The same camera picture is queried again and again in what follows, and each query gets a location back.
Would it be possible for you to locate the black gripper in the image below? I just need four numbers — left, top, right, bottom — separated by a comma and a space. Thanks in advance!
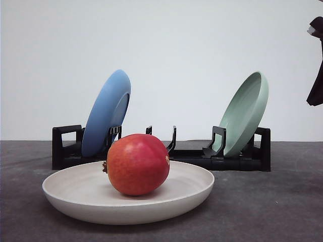
307, 16, 323, 106

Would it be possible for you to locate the red pomegranate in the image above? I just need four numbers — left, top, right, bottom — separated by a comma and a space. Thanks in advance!
102, 134, 170, 196

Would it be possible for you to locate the white plate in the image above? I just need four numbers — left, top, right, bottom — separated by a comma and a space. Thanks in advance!
42, 161, 215, 225

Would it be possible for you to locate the green plate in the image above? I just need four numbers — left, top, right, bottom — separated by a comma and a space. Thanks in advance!
213, 72, 270, 158

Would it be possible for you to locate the blue plate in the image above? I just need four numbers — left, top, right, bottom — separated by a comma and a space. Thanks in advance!
82, 70, 131, 158

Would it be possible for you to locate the black dish rack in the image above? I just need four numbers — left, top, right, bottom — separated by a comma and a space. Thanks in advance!
52, 125, 271, 171

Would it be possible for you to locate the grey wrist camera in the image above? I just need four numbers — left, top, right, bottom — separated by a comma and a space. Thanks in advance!
307, 26, 315, 35

